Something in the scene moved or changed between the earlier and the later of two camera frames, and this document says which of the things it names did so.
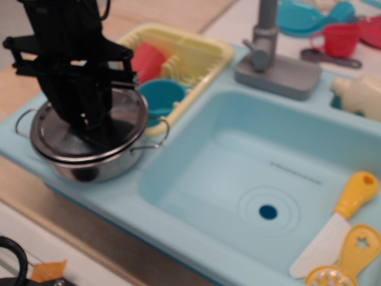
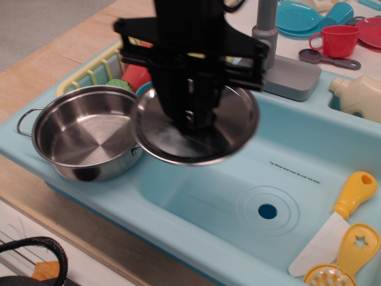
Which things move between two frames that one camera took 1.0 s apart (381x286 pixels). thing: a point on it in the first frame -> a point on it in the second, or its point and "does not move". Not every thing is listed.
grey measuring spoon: (312, 55) does not move
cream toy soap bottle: (361, 95) does not move
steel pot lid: (122, 131) -> (230, 134)
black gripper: (67, 47) -> (192, 38)
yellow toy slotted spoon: (362, 244) does not move
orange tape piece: (49, 271) does not move
